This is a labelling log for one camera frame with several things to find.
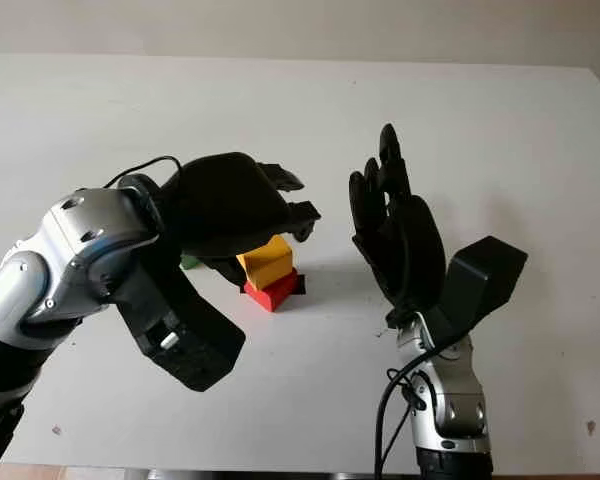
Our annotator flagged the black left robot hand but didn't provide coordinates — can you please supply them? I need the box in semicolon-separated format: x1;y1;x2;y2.
159;152;323;296

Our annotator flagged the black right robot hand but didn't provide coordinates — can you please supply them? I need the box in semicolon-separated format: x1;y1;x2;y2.
348;123;448;329

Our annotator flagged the yellow wooden block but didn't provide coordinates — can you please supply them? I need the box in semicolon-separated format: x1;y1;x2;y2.
235;235;295;291

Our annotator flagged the red wooden block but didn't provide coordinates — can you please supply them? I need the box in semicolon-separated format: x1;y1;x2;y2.
243;269;301;314

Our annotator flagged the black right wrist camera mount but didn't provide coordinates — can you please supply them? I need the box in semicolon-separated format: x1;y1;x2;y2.
428;235;529;337

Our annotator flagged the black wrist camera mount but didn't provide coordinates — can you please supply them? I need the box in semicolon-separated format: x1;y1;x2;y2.
113;239;247;394
428;235;529;337

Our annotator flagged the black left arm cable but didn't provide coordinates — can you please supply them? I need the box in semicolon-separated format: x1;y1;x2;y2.
103;155;184;190

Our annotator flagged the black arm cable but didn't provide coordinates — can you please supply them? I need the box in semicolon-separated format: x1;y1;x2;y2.
374;324;472;480
103;155;184;190

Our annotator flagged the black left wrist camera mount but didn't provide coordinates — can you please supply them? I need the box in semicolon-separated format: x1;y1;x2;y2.
113;239;247;394

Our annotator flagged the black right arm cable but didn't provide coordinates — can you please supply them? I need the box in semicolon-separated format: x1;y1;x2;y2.
374;324;472;480

